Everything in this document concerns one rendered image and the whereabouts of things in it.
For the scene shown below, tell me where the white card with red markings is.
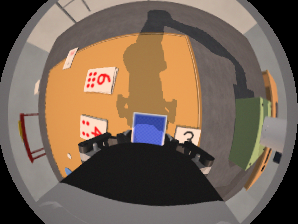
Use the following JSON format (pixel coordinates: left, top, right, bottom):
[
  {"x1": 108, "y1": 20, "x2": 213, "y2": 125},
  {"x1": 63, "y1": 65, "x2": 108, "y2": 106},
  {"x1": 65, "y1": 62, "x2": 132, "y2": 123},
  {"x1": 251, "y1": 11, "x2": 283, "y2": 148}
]
[{"x1": 84, "y1": 67, "x2": 116, "y2": 92}]

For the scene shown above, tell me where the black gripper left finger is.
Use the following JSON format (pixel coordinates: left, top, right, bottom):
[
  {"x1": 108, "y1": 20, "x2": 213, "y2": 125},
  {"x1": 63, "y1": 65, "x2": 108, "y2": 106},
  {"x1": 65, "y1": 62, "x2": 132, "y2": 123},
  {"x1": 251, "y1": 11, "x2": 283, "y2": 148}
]
[{"x1": 78, "y1": 129, "x2": 132, "y2": 164}]

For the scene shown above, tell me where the blue round disc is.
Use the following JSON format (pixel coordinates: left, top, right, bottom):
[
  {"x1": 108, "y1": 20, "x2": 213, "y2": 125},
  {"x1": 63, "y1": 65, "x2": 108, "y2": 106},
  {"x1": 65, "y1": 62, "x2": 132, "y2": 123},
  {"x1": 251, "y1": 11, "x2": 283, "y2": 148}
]
[{"x1": 65, "y1": 168, "x2": 72, "y2": 175}]

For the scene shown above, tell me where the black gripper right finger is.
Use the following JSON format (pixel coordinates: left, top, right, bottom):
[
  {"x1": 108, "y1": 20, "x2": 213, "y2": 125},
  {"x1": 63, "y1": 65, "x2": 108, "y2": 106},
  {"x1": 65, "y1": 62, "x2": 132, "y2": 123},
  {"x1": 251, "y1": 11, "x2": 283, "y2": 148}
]
[{"x1": 163, "y1": 133, "x2": 215, "y2": 177}]

